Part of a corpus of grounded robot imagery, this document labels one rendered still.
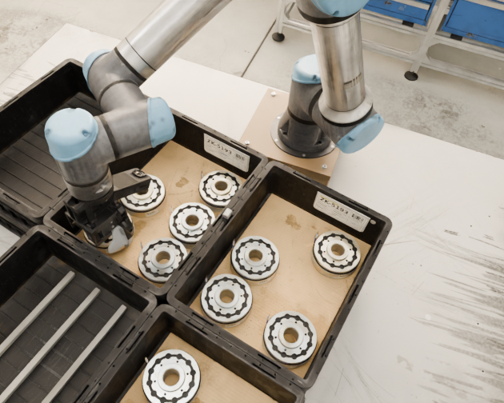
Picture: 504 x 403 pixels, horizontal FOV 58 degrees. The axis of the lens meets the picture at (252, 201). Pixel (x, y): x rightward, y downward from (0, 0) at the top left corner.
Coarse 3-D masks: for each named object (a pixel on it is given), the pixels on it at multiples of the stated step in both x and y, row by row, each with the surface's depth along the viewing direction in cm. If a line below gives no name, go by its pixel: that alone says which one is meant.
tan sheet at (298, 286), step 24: (264, 216) 105; (288, 216) 105; (312, 216) 106; (288, 240) 102; (312, 240) 102; (360, 240) 103; (288, 264) 98; (312, 264) 99; (360, 264) 100; (264, 288) 95; (288, 288) 95; (312, 288) 96; (336, 288) 96; (264, 312) 92; (312, 312) 92; (336, 312) 93; (240, 336) 89; (288, 336) 89; (312, 360) 87
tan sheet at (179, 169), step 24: (168, 144) 115; (144, 168) 110; (168, 168) 111; (192, 168) 111; (216, 168) 112; (168, 192) 107; (192, 192) 107; (168, 216) 103; (216, 216) 104; (144, 240) 99
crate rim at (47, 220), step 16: (176, 112) 108; (208, 128) 106; (240, 144) 104; (256, 176) 99; (240, 192) 96; (224, 208) 93; (48, 224) 88; (80, 240) 87; (96, 256) 85; (192, 256) 87; (176, 272) 84; (144, 288) 82; (160, 288) 82
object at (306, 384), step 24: (264, 168) 100; (288, 168) 101; (336, 192) 98; (384, 216) 95; (216, 240) 89; (384, 240) 92; (192, 264) 86; (360, 288) 85; (192, 312) 80; (336, 336) 80; (264, 360) 77; (312, 384) 75
